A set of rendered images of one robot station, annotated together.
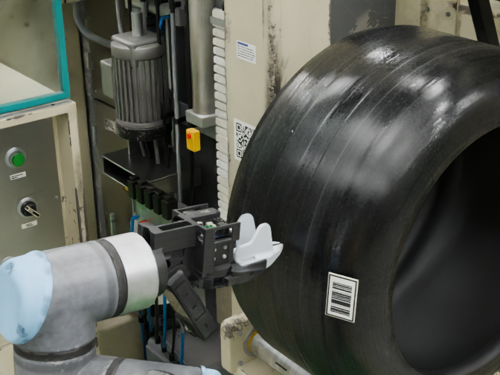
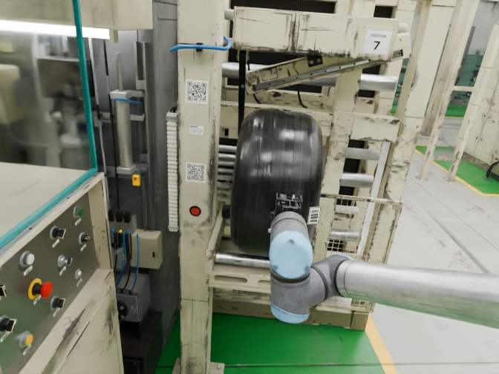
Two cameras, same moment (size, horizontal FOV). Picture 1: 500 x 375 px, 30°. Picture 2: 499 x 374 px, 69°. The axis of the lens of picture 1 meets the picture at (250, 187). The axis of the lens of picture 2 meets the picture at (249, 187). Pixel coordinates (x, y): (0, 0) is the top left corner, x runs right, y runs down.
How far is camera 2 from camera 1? 0.96 m
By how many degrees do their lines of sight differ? 45
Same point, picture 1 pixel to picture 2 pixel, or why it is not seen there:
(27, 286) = (307, 246)
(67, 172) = (97, 212)
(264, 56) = (209, 130)
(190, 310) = not seen: hidden behind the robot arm
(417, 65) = (300, 122)
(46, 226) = (88, 245)
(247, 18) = (197, 113)
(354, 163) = (308, 162)
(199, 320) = not seen: hidden behind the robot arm
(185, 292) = not seen: hidden behind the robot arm
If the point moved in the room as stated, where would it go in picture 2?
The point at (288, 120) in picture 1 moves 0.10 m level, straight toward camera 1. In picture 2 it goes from (264, 152) to (289, 162)
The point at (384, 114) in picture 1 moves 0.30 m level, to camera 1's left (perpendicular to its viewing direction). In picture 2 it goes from (308, 142) to (245, 162)
